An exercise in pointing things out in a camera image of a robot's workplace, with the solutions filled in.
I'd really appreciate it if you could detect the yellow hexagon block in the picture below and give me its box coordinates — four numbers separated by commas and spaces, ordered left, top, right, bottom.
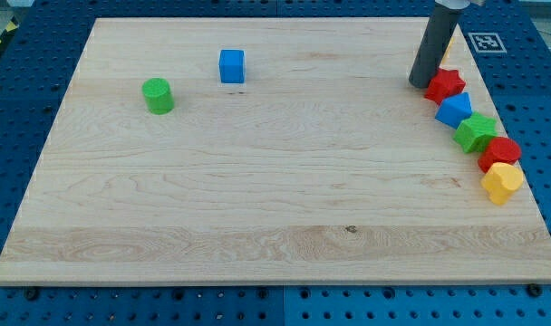
440, 36, 455, 66

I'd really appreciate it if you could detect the blue cube block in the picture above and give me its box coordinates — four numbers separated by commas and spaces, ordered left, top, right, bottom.
218, 49, 246, 83

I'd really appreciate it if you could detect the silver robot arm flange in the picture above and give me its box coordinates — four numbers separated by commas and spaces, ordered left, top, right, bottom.
435, 0, 487, 10

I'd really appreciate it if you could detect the green star block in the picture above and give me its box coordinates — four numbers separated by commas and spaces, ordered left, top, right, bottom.
453, 112, 498, 153

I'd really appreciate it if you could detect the white fiducial marker tag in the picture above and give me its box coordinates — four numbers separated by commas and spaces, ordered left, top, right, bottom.
469, 32, 507, 53

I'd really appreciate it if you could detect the red star block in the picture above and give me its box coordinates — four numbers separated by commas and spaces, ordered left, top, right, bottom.
424, 68, 466, 104

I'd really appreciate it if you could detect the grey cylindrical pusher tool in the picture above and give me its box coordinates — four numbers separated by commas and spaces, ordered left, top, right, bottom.
409, 2, 464, 89

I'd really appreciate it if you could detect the light wooden board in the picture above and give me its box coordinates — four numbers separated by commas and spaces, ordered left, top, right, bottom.
0, 18, 551, 286

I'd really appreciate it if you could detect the red cylinder block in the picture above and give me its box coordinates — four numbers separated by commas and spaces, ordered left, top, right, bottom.
478, 137, 522, 173

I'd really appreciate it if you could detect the green cylinder block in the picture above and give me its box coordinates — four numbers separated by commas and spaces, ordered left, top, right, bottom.
141, 78, 175, 115

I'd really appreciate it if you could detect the blue pentagon block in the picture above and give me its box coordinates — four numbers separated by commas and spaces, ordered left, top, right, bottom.
435, 92, 473, 129

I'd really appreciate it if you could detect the yellow heart block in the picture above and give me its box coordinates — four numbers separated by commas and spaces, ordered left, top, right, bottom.
480, 162, 525, 206

